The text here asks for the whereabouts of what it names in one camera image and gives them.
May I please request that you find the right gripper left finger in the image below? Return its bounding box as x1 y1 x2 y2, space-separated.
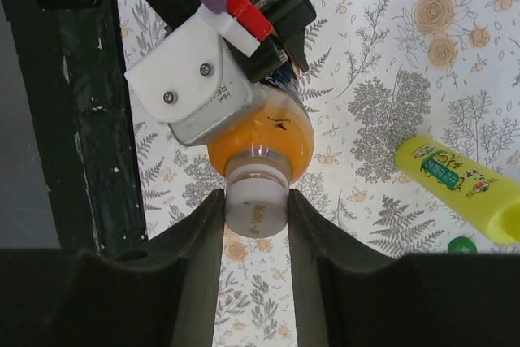
1 190 224 346

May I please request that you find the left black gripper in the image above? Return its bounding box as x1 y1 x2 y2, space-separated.
235 0 316 82

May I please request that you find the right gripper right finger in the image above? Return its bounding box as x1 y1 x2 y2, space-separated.
288 190 519 346

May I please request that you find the orange juice bottle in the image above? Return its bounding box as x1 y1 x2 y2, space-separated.
207 61 314 184

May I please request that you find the white orange-bottle cap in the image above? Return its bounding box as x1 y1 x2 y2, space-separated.
224 163 289 239

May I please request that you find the green bottle cap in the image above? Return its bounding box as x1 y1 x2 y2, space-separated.
447 236 478 254

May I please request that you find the yellow squeeze bottle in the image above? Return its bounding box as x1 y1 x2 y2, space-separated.
395 136 519 245

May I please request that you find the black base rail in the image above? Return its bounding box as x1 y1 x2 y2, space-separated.
2 0 146 258

